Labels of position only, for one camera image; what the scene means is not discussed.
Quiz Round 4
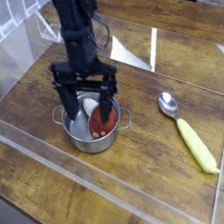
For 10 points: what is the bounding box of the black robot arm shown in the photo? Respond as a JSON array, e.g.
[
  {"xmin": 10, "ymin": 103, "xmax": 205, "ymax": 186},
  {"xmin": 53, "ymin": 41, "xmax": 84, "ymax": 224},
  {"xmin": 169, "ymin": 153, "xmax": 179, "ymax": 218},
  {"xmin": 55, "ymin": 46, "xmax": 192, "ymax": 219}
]
[{"xmin": 50, "ymin": 0, "xmax": 117, "ymax": 122}]

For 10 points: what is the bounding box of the clear acrylic barrier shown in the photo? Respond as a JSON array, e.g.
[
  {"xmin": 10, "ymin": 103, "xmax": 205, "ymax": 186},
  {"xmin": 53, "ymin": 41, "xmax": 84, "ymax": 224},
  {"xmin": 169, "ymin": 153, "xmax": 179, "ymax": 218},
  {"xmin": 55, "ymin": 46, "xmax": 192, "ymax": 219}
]
[{"xmin": 0, "ymin": 0, "xmax": 224, "ymax": 224}]

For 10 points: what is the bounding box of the small silver pot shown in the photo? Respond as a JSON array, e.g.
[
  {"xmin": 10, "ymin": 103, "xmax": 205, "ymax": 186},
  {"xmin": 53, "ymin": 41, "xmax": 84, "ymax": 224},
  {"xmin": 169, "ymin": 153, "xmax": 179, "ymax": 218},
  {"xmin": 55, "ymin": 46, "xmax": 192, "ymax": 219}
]
[{"xmin": 53, "ymin": 91, "xmax": 132, "ymax": 154}]

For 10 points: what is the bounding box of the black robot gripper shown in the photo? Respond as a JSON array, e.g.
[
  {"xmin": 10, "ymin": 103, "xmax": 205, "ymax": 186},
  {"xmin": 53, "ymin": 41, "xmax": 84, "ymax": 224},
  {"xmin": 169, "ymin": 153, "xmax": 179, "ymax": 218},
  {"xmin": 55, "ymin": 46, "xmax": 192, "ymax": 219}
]
[{"xmin": 50, "ymin": 25, "xmax": 117, "ymax": 122}]

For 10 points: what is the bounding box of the red toy mushroom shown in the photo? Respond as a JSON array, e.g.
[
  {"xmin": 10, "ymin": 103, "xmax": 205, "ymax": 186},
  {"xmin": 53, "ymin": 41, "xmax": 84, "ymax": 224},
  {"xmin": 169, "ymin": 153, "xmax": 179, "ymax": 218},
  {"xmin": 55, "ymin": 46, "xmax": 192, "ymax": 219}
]
[{"xmin": 83, "ymin": 98, "xmax": 117, "ymax": 139}]

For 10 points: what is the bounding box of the spoon with yellow handle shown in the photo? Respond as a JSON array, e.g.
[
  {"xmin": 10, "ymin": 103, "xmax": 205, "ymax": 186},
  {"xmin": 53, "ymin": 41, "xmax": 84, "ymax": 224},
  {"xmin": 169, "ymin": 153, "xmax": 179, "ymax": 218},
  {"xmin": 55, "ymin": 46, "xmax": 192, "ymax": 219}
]
[{"xmin": 158, "ymin": 91, "xmax": 220, "ymax": 174}]

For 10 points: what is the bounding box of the black cable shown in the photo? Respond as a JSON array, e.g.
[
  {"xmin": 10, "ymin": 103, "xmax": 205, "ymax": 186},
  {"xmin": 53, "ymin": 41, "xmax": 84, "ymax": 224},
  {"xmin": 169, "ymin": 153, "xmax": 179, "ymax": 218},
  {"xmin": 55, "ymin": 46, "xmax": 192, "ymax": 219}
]
[{"xmin": 87, "ymin": 10, "xmax": 112, "ymax": 52}]

